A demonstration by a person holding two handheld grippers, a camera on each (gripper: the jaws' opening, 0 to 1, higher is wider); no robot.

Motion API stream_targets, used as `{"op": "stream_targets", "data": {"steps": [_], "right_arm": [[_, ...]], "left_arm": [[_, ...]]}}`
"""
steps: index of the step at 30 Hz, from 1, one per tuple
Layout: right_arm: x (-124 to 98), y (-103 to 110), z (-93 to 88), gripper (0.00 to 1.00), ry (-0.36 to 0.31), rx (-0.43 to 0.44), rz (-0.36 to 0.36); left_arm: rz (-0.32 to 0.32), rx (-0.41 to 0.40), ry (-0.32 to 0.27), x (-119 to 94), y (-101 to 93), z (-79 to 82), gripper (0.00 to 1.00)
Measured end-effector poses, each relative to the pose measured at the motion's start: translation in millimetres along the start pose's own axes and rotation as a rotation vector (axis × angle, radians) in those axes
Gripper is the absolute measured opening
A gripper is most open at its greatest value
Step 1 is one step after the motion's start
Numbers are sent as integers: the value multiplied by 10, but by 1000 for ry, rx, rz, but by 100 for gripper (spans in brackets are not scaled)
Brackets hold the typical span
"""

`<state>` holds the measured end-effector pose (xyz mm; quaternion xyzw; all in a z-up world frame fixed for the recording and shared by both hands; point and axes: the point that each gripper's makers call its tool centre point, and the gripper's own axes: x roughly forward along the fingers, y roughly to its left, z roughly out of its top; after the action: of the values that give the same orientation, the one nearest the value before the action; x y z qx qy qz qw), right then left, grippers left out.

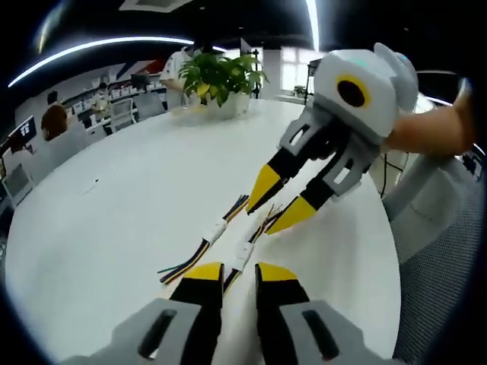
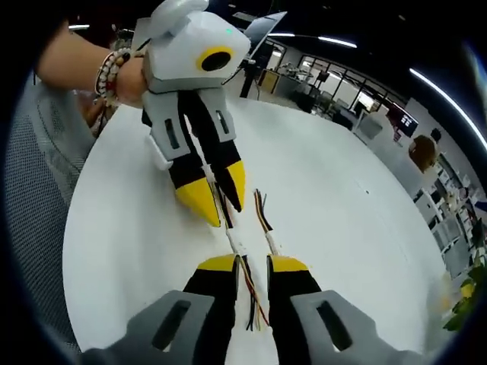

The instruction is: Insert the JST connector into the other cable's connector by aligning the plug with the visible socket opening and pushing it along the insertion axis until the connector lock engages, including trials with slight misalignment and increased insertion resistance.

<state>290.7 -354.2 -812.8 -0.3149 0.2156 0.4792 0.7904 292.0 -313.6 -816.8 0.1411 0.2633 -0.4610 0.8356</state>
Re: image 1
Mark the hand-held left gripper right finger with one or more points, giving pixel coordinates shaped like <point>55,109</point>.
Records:
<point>281,296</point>

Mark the green potted plant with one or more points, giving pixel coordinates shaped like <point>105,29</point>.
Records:
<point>217,80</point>

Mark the white mesh office chair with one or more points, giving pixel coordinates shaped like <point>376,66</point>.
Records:
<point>17,186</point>
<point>122,114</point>

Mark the monitor with white text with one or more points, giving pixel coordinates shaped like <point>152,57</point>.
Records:
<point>24,133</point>

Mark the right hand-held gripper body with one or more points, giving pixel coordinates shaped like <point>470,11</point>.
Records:
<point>380,106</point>

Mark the long curved ceiling light strip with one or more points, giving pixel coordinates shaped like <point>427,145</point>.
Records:
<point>95,47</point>

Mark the straight ceiling light strip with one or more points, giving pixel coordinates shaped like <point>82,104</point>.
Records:
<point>312,23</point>

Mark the white ceiling air vent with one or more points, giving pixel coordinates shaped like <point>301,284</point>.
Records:
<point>152,3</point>

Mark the small potted plant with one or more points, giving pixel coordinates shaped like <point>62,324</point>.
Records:
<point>300,91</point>

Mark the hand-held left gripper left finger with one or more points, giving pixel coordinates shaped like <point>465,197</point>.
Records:
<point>198,292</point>

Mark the grey mesh office chair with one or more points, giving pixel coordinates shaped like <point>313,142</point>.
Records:
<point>437,228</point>

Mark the black desk monitor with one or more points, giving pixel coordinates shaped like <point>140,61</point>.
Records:
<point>141,80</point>

